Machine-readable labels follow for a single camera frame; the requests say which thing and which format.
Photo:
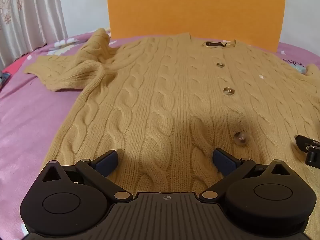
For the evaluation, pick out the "pink printed bed sheet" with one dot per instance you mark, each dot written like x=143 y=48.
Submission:
x=30 y=120

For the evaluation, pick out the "blue grey cloth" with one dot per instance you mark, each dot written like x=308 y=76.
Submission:
x=3 y=80

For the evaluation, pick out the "orange headboard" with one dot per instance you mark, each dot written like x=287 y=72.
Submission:
x=195 y=10

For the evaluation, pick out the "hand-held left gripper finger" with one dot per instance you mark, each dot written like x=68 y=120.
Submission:
x=225 y=163

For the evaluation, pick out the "white floral curtain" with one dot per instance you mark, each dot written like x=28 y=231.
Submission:
x=27 y=22

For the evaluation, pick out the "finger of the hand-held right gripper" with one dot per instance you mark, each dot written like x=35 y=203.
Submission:
x=303 y=140
x=314 y=156

